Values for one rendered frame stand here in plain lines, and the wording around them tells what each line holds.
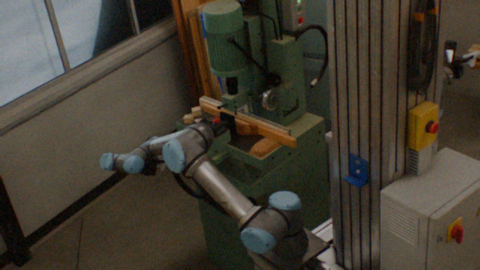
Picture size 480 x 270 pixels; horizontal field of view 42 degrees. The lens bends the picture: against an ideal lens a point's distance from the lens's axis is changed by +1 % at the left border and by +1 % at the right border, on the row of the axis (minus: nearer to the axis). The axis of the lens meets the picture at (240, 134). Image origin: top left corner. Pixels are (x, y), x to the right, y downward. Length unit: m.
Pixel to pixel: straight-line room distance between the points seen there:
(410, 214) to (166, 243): 2.12
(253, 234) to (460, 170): 0.72
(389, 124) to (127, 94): 2.63
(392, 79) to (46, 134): 2.51
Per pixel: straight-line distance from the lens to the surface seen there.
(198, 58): 4.31
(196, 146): 2.26
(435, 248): 1.99
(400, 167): 2.05
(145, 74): 4.35
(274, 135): 2.87
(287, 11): 2.91
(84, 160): 4.14
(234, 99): 2.94
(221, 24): 2.73
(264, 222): 2.20
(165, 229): 3.91
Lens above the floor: 2.45
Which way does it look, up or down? 31 degrees down
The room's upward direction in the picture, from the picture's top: 8 degrees counter-clockwise
